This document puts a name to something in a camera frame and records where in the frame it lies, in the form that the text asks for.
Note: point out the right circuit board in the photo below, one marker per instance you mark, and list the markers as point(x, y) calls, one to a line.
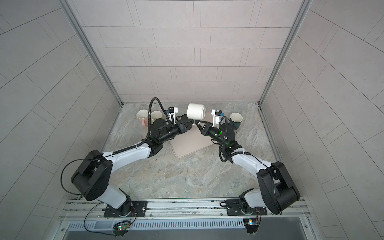
point(252, 225)

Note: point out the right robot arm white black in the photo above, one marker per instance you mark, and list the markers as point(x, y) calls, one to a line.
point(277, 190)

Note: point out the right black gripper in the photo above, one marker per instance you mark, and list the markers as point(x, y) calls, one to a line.
point(208, 129)

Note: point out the light green mug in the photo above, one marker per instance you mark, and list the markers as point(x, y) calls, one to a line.
point(156, 115)

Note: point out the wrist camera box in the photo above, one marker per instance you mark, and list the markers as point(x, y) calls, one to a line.
point(171, 112)
point(217, 115)

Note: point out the dark green mug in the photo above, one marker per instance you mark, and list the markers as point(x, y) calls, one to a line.
point(236, 120)

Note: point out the beige rectangular tray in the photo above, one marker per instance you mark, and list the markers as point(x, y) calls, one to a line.
point(190, 142)

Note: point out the white mug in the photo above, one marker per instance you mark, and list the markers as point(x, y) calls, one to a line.
point(196, 111)

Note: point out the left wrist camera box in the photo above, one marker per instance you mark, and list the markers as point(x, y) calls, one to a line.
point(171, 112)

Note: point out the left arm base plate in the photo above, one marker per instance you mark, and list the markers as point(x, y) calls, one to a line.
point(132, 209)

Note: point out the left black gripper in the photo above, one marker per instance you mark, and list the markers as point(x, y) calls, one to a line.
point(180, 128)

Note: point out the white vent grille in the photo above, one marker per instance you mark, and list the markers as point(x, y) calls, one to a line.
point(160, 224)

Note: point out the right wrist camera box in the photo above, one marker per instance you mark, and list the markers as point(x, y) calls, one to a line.
point(217, 115)

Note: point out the left circuit board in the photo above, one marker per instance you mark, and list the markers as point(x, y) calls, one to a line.
point(121, 228)

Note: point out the black mug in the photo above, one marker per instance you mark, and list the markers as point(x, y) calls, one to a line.
point(187, 117)

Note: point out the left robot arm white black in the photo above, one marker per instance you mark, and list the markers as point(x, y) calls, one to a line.
point(93, 176)

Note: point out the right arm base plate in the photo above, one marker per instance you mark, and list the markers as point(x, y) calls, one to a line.
point(236, 208)

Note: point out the pink mug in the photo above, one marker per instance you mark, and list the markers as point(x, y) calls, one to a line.
point(142, 116)

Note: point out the circuit board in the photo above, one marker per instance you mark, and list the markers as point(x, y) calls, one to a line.
point(121, 228)
point(252, 225)

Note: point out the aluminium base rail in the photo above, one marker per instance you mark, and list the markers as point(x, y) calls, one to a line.
point(156, 209)

